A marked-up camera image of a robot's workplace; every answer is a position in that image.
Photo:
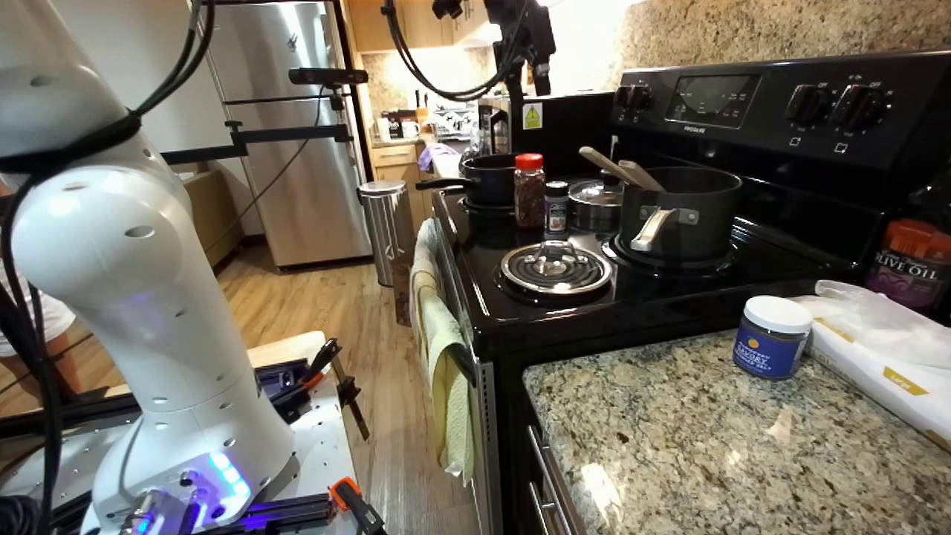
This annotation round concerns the black bar camera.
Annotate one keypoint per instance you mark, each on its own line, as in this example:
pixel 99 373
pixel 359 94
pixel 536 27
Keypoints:
pixel 328 76

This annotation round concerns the yellow kitchen towel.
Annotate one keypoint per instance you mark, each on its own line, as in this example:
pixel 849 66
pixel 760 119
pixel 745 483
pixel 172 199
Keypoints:
pixel 442 337

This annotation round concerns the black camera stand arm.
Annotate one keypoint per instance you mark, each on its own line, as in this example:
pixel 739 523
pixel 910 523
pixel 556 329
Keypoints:
pixel 286 134

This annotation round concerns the red capped spice bottle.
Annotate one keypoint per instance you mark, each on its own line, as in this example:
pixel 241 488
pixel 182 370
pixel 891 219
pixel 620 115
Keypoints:
pixel 530 193

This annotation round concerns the glass lid with steel rim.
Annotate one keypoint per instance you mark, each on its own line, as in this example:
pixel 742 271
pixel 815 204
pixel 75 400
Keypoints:
pixel 555 268

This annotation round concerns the white jar with blue label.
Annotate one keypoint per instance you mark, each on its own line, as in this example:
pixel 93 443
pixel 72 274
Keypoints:
pixel 772 337

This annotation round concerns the stainless steel refrigerator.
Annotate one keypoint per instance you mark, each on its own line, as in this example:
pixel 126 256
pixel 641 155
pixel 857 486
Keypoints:
pixel 298 198

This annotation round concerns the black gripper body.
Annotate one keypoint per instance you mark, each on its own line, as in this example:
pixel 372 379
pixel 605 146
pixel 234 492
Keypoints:
pixel 513 16

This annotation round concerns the silver black coffee maker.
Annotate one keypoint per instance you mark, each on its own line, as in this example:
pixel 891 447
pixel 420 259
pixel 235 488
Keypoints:
pixel 493 122

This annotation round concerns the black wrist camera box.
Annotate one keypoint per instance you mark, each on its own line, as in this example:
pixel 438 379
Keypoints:
pixel 448 6

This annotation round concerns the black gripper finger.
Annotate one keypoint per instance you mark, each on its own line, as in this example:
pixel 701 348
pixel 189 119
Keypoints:
pixel 542 64
pixel 516 66

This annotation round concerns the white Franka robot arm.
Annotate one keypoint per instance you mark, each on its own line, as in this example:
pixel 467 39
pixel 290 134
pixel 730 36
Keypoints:
pixel 128 297

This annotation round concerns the dark lower kitchen cabinet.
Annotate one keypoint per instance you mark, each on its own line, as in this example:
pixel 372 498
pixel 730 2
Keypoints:
pixel 525 465

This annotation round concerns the black appliance with yellow label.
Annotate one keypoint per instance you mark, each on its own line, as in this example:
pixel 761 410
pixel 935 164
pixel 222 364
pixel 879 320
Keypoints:
pixel 576 128

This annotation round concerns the white robot base table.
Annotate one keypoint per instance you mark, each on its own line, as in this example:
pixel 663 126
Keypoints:
pixel 316 436

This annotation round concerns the grey trash can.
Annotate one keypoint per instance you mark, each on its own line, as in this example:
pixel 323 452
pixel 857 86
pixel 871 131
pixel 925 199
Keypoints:
pixel 383 233

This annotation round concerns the brown wooden cabinet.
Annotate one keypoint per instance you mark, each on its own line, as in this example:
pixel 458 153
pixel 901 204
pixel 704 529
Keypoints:
pixel 212 225

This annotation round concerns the black electric stove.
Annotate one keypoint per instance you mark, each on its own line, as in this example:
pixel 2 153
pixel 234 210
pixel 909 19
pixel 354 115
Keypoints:
pixel 753 98

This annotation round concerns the small black saucepan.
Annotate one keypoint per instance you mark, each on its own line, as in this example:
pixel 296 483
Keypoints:
pixel 493 187

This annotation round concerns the black orange clamp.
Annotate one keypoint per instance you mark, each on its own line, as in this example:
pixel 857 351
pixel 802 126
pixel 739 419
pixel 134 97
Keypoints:
pixel 359 499
pixel 307 375
pixel 353 401

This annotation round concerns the dark bottle with orange label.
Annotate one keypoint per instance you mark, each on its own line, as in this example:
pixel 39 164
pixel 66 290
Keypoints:
pixel 910 263

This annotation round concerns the short wooden cooking stick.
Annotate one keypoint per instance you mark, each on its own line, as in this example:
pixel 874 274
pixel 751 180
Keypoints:
pixel 644 177

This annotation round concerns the small dark countertop appliance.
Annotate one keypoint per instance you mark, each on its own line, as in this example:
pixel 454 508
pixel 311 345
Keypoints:
pixel 399 122

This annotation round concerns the light wooden base cabinet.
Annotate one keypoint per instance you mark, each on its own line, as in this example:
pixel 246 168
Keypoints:
pixel 396 158

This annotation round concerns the small dark spice bottle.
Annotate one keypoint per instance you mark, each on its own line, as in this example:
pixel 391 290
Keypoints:
pixel 556 210

